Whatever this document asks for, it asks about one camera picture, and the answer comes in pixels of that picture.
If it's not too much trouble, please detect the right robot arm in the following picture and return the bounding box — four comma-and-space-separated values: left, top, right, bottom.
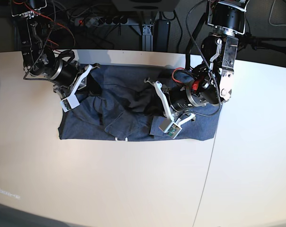
10, 0, 102, 98

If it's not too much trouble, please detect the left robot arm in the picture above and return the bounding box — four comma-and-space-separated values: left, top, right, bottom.
144, 0, 249, 117

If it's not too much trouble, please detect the aluminium table frame post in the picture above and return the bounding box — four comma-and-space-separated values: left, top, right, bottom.
130, 11, 157, 52

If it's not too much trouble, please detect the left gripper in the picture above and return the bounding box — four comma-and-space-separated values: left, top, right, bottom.
143, 86, 219, 117

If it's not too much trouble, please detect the black power adapter brick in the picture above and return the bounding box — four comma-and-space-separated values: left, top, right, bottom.
153, 19, 170, 52

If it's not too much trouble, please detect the blue grey T-shirt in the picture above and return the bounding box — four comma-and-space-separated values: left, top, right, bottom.
57, 63, 222, 142

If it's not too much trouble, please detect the white power strip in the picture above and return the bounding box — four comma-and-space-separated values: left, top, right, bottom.
72, 16, 130, 27

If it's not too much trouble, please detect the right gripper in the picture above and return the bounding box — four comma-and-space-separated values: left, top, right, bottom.
49, 62, 102, 96

